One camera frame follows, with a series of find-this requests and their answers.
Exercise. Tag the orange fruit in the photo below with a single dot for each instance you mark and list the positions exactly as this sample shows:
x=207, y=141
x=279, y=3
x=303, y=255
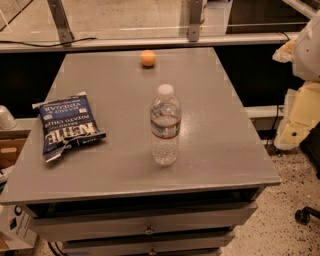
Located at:
x=148, y=58

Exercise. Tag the grey drawer cabinet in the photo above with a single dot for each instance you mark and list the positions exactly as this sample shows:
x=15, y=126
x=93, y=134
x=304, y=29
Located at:
x=221, y=159

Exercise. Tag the blue Kettle chips bag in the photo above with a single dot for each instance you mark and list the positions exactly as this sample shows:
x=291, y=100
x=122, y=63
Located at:
x=67, y=123

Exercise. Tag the clear plastic water bottle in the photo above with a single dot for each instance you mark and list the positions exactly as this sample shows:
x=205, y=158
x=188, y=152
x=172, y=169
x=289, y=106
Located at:
x=165, y=119

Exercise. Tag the white printed cardboard box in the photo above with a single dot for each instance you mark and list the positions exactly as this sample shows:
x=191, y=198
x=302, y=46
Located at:
x=15, y=233

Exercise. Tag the lower grey drawer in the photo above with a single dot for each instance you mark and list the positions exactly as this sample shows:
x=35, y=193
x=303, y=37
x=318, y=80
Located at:
x=165, y=244

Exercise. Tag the upper grey drawer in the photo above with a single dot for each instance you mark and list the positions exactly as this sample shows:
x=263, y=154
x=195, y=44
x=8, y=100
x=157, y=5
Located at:
x=99, y=226

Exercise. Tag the left metal bracket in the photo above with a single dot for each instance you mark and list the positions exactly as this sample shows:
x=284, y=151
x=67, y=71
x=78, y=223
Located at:
x=65, y=34

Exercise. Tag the right metal bracket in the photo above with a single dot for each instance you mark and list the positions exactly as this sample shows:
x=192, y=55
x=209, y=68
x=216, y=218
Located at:
x=195, y=11

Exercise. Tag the metal bracket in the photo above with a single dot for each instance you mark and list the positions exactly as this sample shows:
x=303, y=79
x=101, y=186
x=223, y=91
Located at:
x=65, y=34
x=195, y=11

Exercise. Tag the grey drawer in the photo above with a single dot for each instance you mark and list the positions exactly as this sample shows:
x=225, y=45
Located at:
x=99, y=226
x=165, y=244

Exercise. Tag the black chair caster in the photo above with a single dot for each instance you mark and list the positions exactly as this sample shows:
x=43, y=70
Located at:
x=303, y=216

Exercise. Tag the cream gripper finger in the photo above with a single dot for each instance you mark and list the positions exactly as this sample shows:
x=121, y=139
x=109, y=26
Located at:
x=301, y=115
x=285, y=53

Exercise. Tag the brown cardboard box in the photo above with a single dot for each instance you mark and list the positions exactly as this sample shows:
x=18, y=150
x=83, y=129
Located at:
x=10, y=150

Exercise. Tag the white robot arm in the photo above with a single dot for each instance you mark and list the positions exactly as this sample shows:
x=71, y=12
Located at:
x=306, y=61

